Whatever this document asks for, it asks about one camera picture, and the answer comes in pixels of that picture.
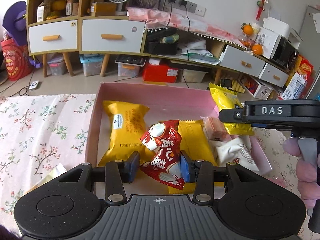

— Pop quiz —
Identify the pink cloth cover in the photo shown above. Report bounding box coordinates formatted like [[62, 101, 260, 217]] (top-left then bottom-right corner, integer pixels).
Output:
[[127, 7, 246, 50]]

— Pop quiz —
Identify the red gift bag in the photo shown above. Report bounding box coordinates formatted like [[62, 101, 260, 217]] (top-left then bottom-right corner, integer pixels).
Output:
[[1, 38, 32, 81]]

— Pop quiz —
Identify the red shoe box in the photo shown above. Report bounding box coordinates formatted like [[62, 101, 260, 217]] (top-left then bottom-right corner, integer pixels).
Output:
[[143, 63, 178, 83]]

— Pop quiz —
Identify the right hand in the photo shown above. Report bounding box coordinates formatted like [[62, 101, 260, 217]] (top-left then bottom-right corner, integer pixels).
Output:
[[283, 137, 320, 209]]

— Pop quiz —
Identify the orange fruit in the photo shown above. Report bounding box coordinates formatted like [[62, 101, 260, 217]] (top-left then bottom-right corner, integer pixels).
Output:
[[251, 43, 263, 56]]

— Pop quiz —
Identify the pink cardboard box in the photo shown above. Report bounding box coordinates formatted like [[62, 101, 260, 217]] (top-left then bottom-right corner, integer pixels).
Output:
[[85, 81, 273, 196]]

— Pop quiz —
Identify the pink cracker pack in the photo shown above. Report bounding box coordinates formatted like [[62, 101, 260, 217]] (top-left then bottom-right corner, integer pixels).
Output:
[[202, 116, 232, 141]]

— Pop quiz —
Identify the purple plush toy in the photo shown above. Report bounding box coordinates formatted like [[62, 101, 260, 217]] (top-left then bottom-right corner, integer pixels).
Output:
[[2, 1, 27, 46]]

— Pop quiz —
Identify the yellow snack bag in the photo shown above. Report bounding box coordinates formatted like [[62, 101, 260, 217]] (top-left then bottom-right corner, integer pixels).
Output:
[[168, 120, 218, 194], [99, 100, 151, 166]]

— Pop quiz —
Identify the white snack packet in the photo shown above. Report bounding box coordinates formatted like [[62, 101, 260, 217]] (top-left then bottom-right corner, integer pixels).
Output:
[[209, 135, 259, 173]]

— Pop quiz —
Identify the red snack packet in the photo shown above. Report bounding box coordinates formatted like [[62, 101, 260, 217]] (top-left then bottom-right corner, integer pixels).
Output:
[[140, 120, 185, 190]]

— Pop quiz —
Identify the yellow biscuit packet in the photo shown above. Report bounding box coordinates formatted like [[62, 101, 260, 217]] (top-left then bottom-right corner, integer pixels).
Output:
[[209, 83, 254, 136]]

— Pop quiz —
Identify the white drawer cabinet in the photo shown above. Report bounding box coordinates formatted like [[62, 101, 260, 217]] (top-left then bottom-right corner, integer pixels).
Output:
[[219, 45, 289, 87], [27, 0, 146, 76]]

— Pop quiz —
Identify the floral tablecloth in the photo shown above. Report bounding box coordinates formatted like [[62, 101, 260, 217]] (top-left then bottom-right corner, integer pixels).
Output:
[[0, 93, 97, 215]]

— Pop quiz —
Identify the right white drawer cabinet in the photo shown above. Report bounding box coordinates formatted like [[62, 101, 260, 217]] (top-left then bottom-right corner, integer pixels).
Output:
[[219, 45, 289, 87]]

